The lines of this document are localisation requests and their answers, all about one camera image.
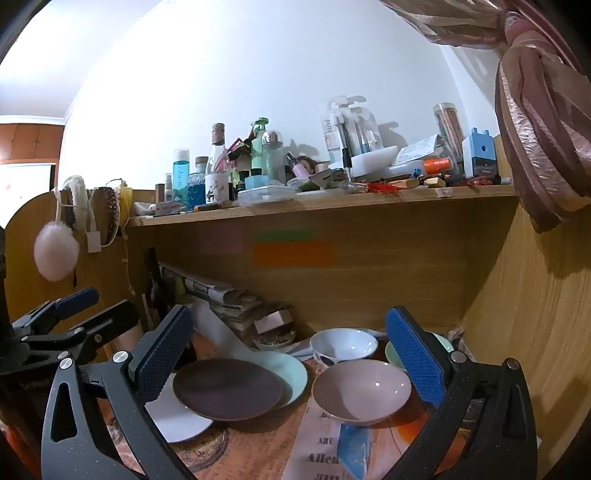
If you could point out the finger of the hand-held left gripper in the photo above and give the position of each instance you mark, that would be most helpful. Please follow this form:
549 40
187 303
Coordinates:
76 300
111 318

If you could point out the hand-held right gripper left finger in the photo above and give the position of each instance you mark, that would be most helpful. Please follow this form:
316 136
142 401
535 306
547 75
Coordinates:
161 355

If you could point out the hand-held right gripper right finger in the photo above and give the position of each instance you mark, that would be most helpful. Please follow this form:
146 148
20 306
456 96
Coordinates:
415 355

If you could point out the mint green bowl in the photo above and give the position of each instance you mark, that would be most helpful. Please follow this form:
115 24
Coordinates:
392 356

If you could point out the pink bowl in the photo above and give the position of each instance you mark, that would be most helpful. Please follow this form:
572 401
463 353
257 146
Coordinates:
360 392

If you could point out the white plate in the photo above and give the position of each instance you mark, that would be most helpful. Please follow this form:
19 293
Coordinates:
178 424

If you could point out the brown plate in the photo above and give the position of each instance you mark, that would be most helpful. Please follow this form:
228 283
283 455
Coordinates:
226 387

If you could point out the white bowl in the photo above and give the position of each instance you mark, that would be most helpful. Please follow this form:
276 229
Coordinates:
341 344

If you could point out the mint green plate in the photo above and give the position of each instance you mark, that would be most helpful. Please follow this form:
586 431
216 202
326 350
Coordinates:
291 374

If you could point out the white fluffy pompom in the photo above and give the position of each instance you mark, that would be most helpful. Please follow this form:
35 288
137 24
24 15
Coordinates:
56 251

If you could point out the dark wine bottle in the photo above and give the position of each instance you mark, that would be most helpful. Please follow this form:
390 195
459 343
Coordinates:
154 286

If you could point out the stack of newspapers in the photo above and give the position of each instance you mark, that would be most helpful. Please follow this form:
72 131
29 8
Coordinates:
207 288

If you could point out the patterned headband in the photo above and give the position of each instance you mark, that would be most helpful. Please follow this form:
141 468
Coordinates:
110 207

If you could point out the white fluffy headband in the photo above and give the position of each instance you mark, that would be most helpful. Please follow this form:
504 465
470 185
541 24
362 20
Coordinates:
76 189

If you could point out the yellow headband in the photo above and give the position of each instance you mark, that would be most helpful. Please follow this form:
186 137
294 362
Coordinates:
125 198

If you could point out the small dish of trinkets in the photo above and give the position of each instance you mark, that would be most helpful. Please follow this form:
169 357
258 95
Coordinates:
274 342

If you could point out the small pale cardboard box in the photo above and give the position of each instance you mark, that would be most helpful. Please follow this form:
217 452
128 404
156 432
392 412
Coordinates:
272 321

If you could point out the newspaper print table mat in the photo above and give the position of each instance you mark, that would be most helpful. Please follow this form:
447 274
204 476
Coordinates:
323 443

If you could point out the pink sticky note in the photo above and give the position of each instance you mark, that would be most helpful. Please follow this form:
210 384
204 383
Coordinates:
221 240

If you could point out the blue liquid bottle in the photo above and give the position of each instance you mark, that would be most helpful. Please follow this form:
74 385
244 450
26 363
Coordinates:
181 180

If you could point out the orange sticky note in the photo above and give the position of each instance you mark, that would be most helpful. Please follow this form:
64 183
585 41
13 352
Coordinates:
293 254

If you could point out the blue liquid glass jar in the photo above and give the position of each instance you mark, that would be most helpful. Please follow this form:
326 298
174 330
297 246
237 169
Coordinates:
198 184

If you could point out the wooden cabinet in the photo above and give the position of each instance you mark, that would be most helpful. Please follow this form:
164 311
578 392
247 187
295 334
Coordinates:
32 143

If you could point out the green sticky note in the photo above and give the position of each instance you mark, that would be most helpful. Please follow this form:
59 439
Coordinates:
284 235

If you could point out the clear glass bottle with cork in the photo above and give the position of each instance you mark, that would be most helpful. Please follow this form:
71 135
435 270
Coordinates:
217 175

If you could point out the clear plastic storage box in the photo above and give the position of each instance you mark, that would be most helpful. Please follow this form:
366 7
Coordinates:
265 196

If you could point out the white bottle with orange cap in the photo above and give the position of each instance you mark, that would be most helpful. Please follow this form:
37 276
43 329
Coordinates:
434 165

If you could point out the small blue jar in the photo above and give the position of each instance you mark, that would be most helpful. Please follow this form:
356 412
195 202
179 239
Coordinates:
256 182

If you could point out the white box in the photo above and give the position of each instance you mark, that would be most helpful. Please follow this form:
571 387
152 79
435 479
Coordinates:
374 161

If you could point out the white paper package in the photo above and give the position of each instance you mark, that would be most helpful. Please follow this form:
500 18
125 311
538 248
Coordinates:
422 147

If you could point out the blue pencil sharpener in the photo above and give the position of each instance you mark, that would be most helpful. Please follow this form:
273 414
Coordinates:
480 154

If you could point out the clear bottle with silver cap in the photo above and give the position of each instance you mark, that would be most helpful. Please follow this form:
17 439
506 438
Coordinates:
273 161

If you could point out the green pump bottle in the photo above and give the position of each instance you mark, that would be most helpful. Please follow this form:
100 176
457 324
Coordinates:
258 147

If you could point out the tall clear jar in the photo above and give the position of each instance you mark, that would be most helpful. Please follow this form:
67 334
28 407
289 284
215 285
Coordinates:
448 129

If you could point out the clear blister pack of pens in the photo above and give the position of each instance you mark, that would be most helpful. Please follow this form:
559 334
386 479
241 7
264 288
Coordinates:
336 134
367 129

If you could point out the brown curtain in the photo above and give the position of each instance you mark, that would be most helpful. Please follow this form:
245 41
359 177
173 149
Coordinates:
540 138

